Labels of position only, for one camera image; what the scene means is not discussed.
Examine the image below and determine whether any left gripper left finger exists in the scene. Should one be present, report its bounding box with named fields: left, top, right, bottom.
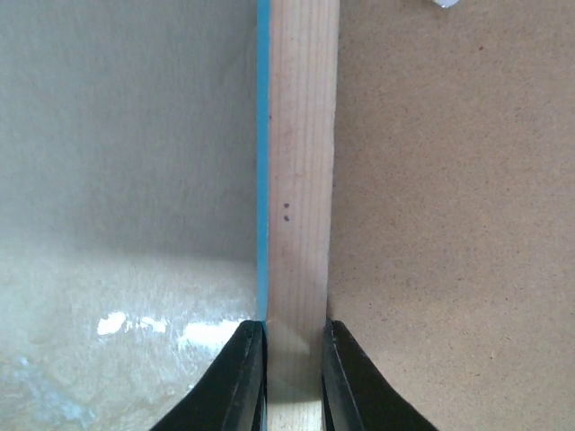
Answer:
left=151, top=320, right=267, bottom=431

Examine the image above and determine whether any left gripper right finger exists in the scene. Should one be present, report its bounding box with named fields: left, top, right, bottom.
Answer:
left=322, top=320, right=437, bottom=431

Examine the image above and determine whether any teal wooden picture frame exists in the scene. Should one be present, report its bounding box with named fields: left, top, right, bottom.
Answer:
left=255, top=0, right=575, bottom=431

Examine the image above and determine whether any metal frame clip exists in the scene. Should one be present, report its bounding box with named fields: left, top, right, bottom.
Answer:
left=432, top=0, right=459, bottom=9

